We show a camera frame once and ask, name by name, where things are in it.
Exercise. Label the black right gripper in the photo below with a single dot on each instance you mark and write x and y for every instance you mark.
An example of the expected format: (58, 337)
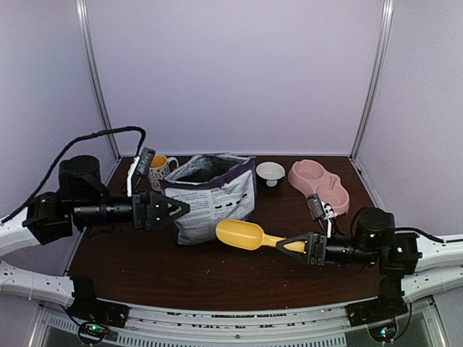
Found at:
(309, 256)

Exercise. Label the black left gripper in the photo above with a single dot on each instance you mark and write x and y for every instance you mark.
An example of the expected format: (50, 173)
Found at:
(146, 202)

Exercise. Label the purple pet food bag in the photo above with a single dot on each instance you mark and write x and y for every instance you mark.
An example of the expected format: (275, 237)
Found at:
(216, 187)

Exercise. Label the yellow plastic scoop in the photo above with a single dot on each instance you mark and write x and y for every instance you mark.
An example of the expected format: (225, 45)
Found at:
(245, 235)

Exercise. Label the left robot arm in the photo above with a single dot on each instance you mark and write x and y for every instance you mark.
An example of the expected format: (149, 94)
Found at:
(82, 201)

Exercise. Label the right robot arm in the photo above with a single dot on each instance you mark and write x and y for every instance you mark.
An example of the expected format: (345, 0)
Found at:
(376, 240)

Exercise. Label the pink double pet feeder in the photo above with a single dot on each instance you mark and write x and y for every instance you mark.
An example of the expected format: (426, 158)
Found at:
(310, 177)

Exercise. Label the white patterned mug yellow inside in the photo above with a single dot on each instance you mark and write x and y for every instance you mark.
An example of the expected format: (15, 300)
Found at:
(160, 168)

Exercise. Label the black and white ceramic bowl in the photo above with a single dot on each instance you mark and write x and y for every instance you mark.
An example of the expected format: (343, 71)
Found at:
(270, 174)

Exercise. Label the right circuit board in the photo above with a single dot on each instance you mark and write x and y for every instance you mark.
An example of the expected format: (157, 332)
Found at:
(384, 331)

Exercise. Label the circuit board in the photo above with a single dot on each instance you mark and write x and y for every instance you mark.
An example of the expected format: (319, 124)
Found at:
(384, 331)
(91, 332)

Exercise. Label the left circuit board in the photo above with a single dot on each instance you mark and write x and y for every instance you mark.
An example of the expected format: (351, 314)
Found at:
(91, 332)

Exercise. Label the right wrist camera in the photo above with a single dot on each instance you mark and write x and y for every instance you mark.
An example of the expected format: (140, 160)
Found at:
(324, 214)

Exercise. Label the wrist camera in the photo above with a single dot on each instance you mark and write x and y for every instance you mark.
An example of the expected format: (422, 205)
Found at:
(324, 214)
(139, 168)

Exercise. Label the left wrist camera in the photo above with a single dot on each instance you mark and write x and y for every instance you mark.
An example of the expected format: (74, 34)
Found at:
(139, 168)

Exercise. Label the front aluminium rail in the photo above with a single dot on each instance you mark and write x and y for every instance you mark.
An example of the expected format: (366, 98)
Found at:
(310, 326)

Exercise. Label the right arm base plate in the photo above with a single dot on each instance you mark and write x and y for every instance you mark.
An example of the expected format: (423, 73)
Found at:
(375, 310)

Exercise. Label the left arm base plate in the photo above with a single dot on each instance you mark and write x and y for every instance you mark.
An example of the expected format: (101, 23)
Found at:
(102, 312)

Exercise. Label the left aluminium corner post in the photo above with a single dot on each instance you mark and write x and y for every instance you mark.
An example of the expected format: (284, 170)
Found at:
(84, 23)

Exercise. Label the aluminium corner post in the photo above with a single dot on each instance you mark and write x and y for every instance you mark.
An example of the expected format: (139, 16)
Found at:
(84, 23)
(384, 35)

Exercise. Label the right aluminium corner post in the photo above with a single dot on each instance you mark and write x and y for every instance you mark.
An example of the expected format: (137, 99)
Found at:
(384, 35)

